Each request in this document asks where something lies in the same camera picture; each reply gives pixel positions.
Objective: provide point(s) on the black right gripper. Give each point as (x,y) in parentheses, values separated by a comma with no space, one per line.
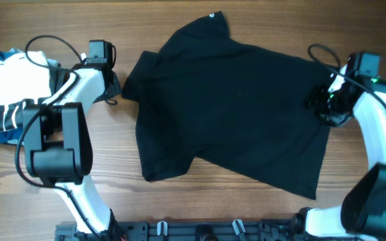
(324,104)

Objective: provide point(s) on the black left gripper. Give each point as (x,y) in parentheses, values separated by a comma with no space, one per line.
(116,89)

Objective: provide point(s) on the dark teal t-shirt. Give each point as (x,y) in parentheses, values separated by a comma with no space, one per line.
(237,106)

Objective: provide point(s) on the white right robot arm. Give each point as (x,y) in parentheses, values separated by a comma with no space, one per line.
(362,214)

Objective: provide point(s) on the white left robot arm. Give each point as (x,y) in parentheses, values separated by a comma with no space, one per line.
(58,150)

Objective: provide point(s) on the white black striped folded shirt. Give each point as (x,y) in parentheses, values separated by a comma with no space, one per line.
(24,77)

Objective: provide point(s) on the blue folded garment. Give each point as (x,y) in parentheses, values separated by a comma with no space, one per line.
(9,137)

